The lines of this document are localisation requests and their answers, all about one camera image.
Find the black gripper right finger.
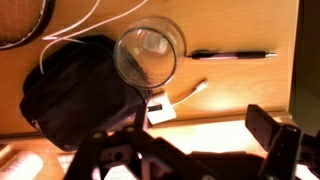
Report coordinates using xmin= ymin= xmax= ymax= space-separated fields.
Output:
xmin=244 ymin=104 xmax=303 ymax=180

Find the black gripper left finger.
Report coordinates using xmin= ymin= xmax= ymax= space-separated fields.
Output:
xmin=133 ymin=103 xmax=149 ymax=133

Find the black pen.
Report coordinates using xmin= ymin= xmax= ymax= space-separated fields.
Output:
xmin=187 ymin=49 xmax=279 ymax=61

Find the clear glass jar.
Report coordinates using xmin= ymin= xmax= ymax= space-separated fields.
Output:
xmin=112 ymin=15 xmax=188 ymax=91

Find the wooden shelf unit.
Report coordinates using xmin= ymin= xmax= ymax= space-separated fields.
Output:
xmin=0 ymin=110 xmax=320 ymax=180

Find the dark zippered pouch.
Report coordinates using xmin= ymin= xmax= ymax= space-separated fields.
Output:
xmin=19 ymin=34 xmax=153 ymax=153

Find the white cord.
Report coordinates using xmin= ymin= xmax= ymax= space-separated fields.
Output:
xmin=39 ymin=0 xmax=149 ymax=76

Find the tennis racket with white frame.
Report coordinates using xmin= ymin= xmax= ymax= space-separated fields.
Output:
xmin=0 ymin=0 xmax=57 ymax=51

